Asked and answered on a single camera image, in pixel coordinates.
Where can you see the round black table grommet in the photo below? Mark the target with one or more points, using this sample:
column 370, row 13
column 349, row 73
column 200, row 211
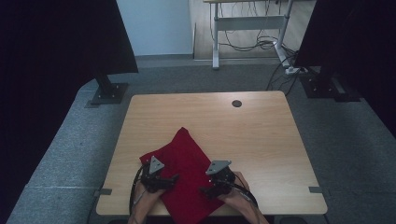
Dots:
column 236, row 103

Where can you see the person's left hand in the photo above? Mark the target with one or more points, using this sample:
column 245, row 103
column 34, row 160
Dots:
column 149, row 197

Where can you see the red shirt with white print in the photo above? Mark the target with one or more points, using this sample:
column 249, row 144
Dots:
column 186, row 149

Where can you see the white power strip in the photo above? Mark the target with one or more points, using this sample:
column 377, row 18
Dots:
column 294, row 71

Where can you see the black curtain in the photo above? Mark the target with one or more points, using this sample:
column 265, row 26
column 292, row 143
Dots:
column 358, row 37
column 46, row 77

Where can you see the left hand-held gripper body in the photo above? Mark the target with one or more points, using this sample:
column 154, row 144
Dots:
column 152, row 179

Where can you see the dark metal stand base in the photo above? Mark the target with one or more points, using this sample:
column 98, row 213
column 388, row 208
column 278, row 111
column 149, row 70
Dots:
column 323, row 88
column 109, row 93

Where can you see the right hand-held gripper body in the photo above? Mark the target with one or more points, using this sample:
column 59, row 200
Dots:
column 222, row 177

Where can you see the person's right hand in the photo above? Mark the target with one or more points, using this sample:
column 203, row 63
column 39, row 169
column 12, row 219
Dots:
column 238, row 194

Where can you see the white desk frame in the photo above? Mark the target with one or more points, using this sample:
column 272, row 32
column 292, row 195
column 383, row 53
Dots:
column 249, row 23

